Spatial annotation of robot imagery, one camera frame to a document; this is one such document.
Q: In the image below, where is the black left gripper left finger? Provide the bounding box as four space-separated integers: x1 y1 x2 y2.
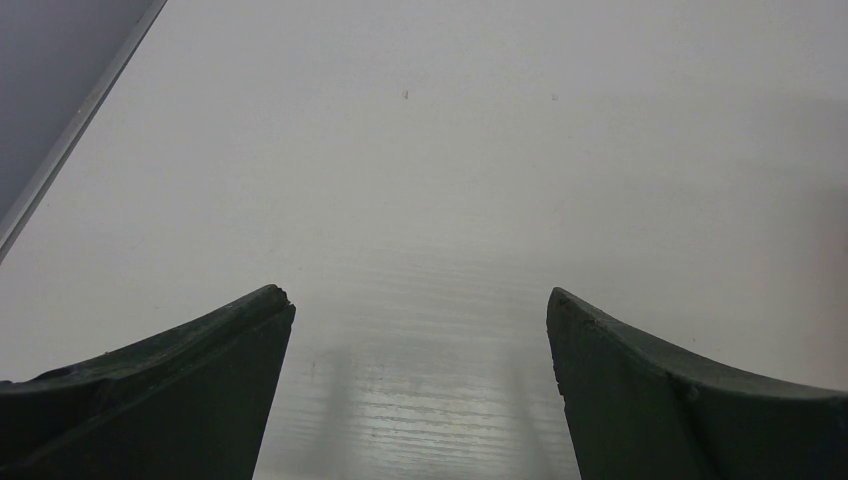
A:
1 285 296 479

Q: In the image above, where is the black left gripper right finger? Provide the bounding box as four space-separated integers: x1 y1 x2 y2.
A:
546 288 847 479

